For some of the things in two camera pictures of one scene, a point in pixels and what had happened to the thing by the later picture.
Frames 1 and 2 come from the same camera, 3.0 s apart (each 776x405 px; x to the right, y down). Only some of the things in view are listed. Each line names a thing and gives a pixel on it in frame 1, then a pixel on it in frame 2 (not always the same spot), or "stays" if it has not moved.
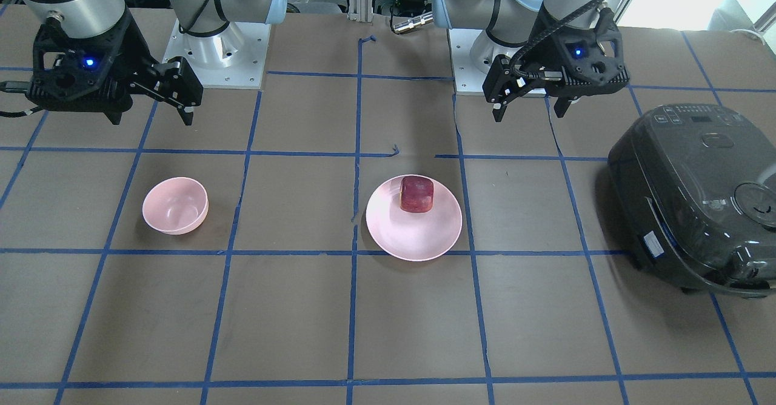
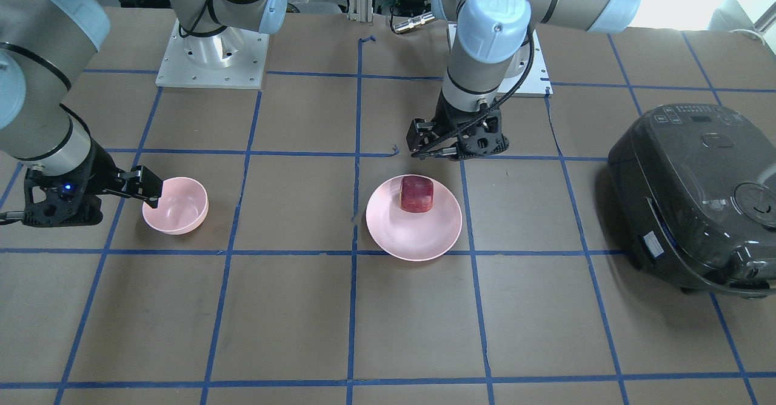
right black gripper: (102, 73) -> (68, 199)
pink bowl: (176, 205) stays
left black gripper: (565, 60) -> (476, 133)
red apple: (416, 194) stays
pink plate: (413, 236) stays
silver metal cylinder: (419, 20) stays
